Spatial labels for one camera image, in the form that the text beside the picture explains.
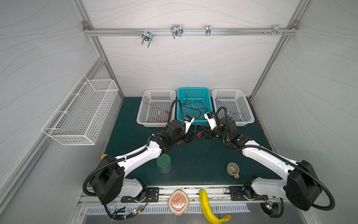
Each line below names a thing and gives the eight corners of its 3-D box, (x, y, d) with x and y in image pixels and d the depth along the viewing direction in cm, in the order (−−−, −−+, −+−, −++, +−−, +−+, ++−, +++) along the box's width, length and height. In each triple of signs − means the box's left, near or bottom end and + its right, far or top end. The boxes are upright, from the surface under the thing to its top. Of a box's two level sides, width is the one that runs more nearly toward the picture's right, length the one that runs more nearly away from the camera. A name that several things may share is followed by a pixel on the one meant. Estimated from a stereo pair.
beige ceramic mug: (225, 175, 81) (227, 173, 78) (226, 163, 85) (228, 160, 82) (237, 178, 80) (239, 177, 77) (237, 166, 84) (239, 163, 81)
